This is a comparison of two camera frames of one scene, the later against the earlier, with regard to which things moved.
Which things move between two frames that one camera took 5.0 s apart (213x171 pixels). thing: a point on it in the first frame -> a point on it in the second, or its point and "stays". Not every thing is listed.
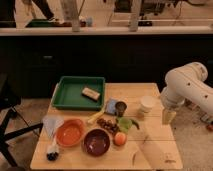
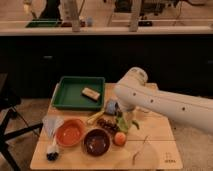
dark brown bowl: (96, 142) stays
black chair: (9, 100) stays
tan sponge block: (91, 93) stays
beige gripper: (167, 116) -> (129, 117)
